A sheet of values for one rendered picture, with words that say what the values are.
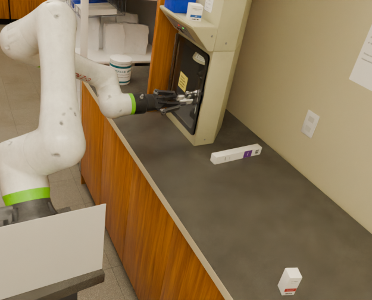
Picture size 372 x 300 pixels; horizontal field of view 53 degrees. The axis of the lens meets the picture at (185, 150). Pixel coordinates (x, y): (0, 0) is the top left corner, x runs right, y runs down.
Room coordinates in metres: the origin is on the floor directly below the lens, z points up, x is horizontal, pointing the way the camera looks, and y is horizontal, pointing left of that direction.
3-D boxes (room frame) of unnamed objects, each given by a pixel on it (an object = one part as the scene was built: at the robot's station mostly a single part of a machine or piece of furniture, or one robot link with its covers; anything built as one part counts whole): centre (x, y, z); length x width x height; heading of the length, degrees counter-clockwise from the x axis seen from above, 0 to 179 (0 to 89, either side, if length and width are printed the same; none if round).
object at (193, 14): (1.60, 0.07, 1.54); 0.05 x 0.05 x 0.06; 22
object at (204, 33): (1.64, 0.10, 1.46); 0.32 x 0.11 x 0.10; 34
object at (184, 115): (1.67, 0.06, 1.19); 0.30 x 0.01 x 0.40; 33
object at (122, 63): (2.13, 0.48, 1.01); 0.13 x 0.13 x 0.15
